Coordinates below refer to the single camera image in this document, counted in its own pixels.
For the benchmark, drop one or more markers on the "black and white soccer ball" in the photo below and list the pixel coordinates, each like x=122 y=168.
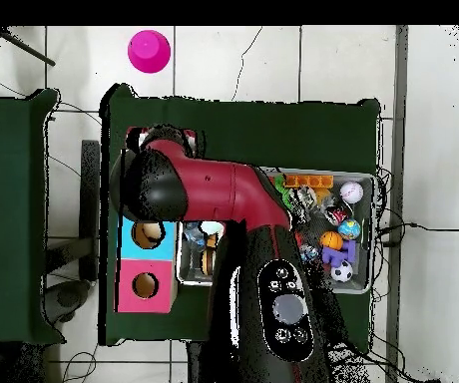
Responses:
x=341 y=271

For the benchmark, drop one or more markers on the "white baseball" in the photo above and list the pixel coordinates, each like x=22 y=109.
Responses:
x=351 y=192

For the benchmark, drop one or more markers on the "globe print ball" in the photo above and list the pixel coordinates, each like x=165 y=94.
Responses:
x=349 y=229

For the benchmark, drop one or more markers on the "wooden box with three holes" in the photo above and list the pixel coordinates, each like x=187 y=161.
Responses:
x=127 y=287

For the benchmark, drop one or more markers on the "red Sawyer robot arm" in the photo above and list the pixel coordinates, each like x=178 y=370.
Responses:
x=221 y=191

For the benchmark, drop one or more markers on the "green spiky ball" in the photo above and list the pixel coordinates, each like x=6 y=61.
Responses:
x=282 y=187

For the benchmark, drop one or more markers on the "orange basketball toy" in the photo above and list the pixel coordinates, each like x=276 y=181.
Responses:
x=331 y=240

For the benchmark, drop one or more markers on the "dark green side table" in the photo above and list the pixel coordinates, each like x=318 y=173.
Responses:
x=6 y=199

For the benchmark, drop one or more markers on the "pink plastic cup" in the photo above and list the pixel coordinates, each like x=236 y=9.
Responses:
x=149 y=52

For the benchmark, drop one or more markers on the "purple foam toy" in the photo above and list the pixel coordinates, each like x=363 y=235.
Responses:
x=333 y=256

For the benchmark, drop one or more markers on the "orange plastic tray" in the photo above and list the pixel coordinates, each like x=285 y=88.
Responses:
x=308 y=181

